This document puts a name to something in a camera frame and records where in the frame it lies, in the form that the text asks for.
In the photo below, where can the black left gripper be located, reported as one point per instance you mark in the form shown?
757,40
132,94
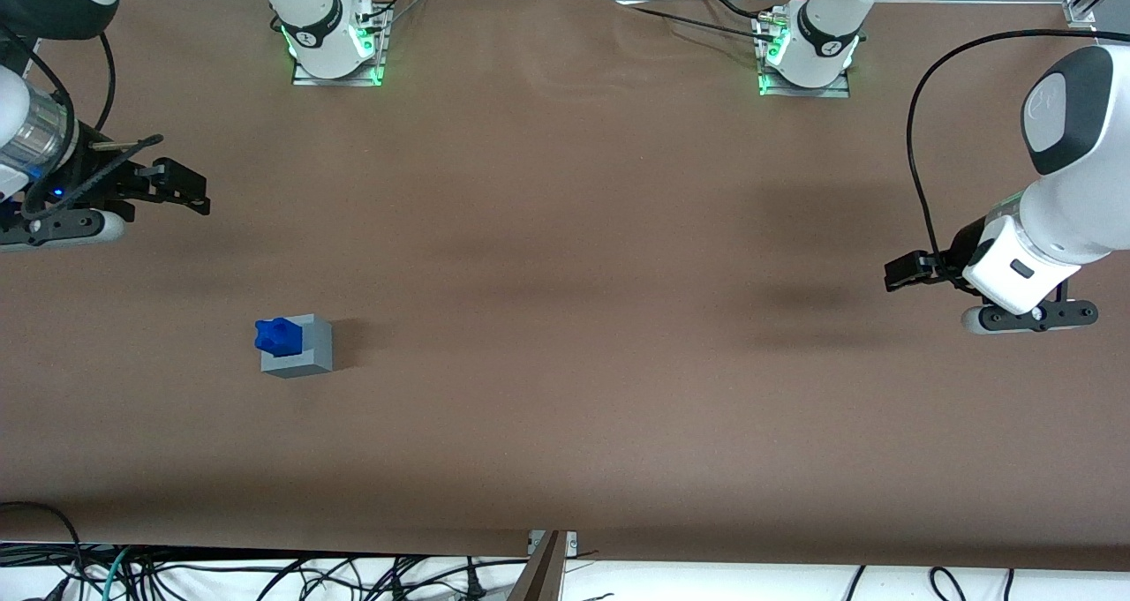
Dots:
963,248

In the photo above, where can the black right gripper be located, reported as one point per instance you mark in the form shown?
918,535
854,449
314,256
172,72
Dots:
97,170

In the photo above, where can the blue plastic part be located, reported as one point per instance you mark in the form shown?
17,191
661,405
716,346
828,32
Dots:
278,338

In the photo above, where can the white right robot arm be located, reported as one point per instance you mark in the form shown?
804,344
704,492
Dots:
309,45

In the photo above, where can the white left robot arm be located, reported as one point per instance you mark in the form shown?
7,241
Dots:
1077,204

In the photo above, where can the gray cube base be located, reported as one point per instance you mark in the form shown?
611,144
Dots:
316,354

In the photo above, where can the brown paper table cover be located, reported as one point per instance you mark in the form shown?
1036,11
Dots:
618,363

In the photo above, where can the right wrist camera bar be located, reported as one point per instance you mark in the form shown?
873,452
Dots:
66,228

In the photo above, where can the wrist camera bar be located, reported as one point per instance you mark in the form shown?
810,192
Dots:
66,228
1033,316

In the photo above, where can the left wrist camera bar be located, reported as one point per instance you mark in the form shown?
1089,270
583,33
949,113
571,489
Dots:
1033,316

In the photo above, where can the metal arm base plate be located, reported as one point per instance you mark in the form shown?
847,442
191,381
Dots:
349,73
808,91

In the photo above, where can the aluminium corner bracket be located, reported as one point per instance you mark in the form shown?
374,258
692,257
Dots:
1080,13

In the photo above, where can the metal post with bracket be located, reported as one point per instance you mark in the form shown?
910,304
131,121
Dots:
543,574

